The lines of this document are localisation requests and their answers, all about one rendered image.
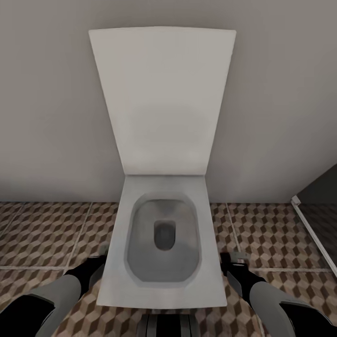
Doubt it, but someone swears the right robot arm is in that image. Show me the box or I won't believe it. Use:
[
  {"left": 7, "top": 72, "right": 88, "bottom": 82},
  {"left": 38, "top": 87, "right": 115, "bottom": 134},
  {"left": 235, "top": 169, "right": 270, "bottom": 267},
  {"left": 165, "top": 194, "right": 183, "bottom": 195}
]
[{"left": 221, "top": 251, "right": 337, "bottom": 337}]

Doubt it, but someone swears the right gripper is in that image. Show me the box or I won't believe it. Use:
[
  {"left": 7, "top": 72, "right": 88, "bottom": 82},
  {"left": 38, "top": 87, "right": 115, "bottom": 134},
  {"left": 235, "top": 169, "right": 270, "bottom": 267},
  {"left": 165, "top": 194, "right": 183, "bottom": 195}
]
[{"left": 221, "top": 262, "right": 249, "bottom": 277}]

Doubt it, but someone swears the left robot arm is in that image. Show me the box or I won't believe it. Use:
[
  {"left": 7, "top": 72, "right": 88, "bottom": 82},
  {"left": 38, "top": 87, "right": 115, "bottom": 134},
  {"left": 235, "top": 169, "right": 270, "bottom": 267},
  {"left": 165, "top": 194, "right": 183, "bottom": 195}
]
[{"left": 0, "top": 244, "right": 110, "bottom": 337}]

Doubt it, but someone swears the robot trunk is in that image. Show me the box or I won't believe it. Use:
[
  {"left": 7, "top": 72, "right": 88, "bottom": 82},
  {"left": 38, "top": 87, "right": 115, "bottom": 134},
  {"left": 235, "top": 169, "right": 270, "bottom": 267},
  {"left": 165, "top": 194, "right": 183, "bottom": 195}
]
[{"left": 136, "top": 314, "right": 201, "bottom": 337}]

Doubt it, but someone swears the mousetrap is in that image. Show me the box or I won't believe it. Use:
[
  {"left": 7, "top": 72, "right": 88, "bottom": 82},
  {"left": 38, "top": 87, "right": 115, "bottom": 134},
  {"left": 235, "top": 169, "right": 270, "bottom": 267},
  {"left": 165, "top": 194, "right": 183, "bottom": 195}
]
[{"left": 219, "top": 252, "right": 231, "bottom": 263}]

